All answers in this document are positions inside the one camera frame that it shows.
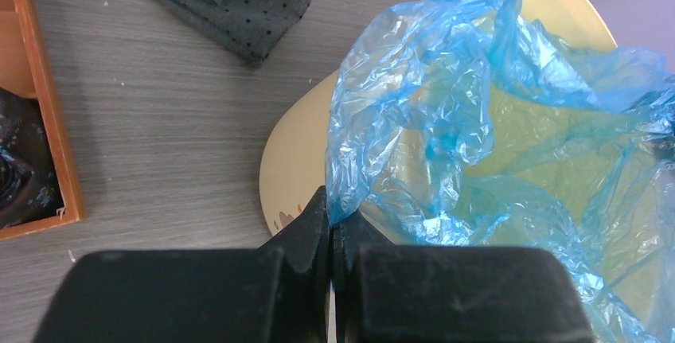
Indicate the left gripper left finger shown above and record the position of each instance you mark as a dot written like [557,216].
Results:
[277,292]

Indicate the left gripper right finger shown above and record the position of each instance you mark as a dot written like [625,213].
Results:
[410,293]

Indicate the blue trash bag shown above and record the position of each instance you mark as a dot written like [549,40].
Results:
[474,119]

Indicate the yellow trash bin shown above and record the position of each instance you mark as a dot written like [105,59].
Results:
[295,161]

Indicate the black bag roll lower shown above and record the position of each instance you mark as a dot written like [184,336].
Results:
[29,187]

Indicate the orange compartment tray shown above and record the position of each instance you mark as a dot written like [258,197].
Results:
[26,71]

